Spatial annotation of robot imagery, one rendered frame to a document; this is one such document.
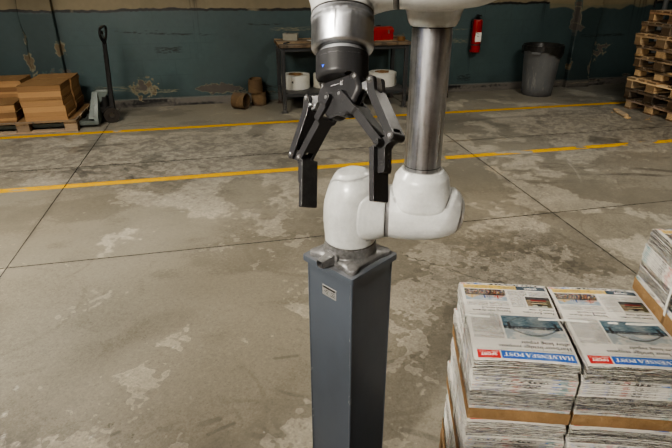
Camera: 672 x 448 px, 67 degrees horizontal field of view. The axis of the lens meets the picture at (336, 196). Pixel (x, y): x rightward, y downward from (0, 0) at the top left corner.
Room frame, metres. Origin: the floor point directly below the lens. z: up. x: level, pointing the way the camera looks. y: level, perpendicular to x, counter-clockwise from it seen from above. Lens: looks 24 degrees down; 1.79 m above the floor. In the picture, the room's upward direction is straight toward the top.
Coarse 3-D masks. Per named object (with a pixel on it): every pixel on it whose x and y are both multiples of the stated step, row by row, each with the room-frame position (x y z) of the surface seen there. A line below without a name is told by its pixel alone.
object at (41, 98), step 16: (0, 80) 6.15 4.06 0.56; (16, 80) 6.17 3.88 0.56; (32, 80) 6.15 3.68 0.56; (48, 80) 6.15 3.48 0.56; (64, 80) 6.15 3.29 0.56; (0, 96) 6.12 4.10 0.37; (16, 96) 6.16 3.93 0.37; (32, 96) 5.84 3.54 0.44; (48, 96) 5.88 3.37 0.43; (64, 96) 5.99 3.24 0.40; (80, 96) 6.54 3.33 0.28; (0, 112) 5.75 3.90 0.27; (16, 112) 5.83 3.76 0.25; (32, 112) 5.82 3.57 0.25; (48, 112) 5.86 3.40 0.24; (64, 112) 5.89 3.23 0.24; (80, 112) 6.23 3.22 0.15; (16, 128) 5.77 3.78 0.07; (32, 128) 5.87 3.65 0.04; (64, 128) 5.94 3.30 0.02
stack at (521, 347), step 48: (480, 288) 1.40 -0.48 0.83; (528, 288) 1.39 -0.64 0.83; (576, 288) 1.40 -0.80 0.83; (480, 336) 1.16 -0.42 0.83; (528, 336) 1.16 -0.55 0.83; (576, 336) 1.16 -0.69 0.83; (624, 336) 1.16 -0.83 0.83; (480, 384) 1.07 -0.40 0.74; (528, 384) 1.05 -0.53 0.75; (576, 384) 1.04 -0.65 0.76; (624, 384) 1.04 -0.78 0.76; (480, 432) 1.07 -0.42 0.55; (528, 432) 1.06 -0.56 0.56; (576, 432) 1.04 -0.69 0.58; (624, 432) 1.03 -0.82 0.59
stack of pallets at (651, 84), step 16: (656, 16) 7.00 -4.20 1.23; (640, 32) 7.08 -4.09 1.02; (656, 32) 7.05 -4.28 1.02; (640, 48) 6.99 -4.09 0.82; (656, 48) 6.75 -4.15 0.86; (640, 64) 6.98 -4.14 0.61; (656, 64) 6.72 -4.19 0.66; (640, 80) 6.86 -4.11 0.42; (656, 80) 6.69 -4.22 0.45; (624, 96) 7.05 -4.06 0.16; (640, 96) 7.03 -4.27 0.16; (656, 96) 6.57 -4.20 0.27; (656, 112) 6.64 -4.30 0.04
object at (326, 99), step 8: (328, 96) 0.70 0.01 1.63; (320, 104) 0.71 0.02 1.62; (328, 104) 0.70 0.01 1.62; (320, 112) 0.70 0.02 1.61; (320, 120) 0.70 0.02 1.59; (328, 120) 0.71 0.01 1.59; (312, 128) 0.71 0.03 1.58; (320, 128) 0.70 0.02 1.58; (328, 128) 0.71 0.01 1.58; (312, 136) 0.70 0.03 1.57; (320, 136) 0.71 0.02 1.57; (304, 144) 0.71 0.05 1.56; (312, 144) 0.71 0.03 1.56; (320, 144) 0.71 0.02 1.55; (304, 152) 0.70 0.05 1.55; (312, 152) 0.71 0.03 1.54; (312, 160) 0.72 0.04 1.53
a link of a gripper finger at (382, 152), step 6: (396, 132) 0.61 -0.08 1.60; (384, 138) 0.61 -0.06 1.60; (396, 138) 0.60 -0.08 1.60; (384, 144) 0.61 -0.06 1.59; (390, 144) 0.61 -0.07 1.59; (378, 150) 0.61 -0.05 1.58; (384, 150) 0.61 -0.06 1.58; (390, 150) 0.61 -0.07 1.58; (378, 156) 0.61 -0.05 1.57; (384, 156) 0.60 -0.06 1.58; (390, 156) 0.61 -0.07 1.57; (378, 162) 0.60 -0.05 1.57; (384, 162) 0.60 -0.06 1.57; (390, 162) 0.61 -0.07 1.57; (378, 168) 0.60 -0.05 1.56; (384, 168) 0.59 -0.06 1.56; (390, 168) 0.60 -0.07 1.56
